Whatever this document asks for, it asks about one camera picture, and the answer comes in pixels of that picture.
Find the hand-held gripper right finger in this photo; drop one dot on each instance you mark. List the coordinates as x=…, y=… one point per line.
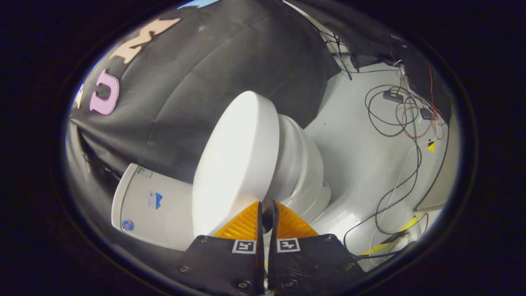
x=308, y=263

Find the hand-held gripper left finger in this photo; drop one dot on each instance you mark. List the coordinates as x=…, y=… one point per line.
x=230, y=267

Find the dark grey lid pull tab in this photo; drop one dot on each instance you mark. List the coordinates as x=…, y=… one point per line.
x=267, y=216

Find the white toilet lid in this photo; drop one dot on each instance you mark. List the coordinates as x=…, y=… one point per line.
x=234, y=164

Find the white toilet tank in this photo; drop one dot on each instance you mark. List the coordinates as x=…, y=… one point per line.
x=164, y=222

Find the white toilet bowl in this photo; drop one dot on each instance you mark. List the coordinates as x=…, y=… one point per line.
x=314, y=181

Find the white toilet seat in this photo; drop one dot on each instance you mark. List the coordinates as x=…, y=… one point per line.
x=289, y=139

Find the white toilet tank cover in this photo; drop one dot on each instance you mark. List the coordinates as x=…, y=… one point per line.
x=123, y=197

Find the yellow floor tape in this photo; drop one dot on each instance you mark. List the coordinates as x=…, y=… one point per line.
x=407, y=225

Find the black power adapter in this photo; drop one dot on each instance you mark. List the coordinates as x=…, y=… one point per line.
x=427, y=114
x=393, y=96

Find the black backdrop cloth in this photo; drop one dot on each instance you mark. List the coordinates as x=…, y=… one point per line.
x=185, y=82

